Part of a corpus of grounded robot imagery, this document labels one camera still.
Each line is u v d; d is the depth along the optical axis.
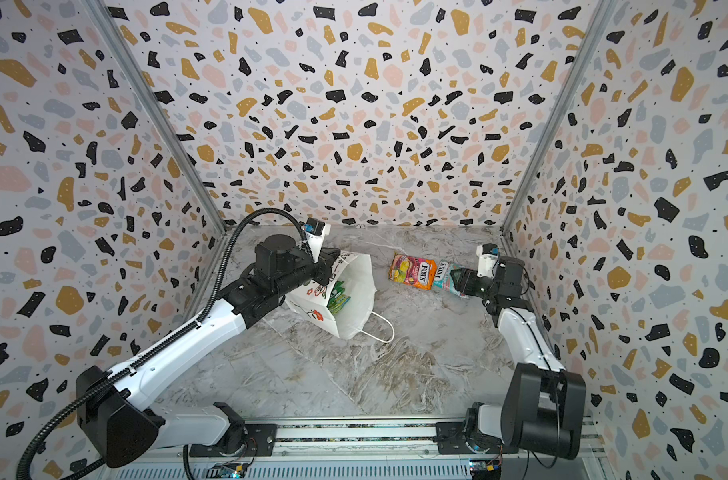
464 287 0.77
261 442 0.73
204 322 0.48
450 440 0.73
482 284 0.76
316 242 0.63
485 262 0.78
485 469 0.72
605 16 0.71
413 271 1.06
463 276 0.78
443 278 1.03
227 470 0.70
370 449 0.73
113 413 0.37
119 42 0.73
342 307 0.92
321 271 0.65
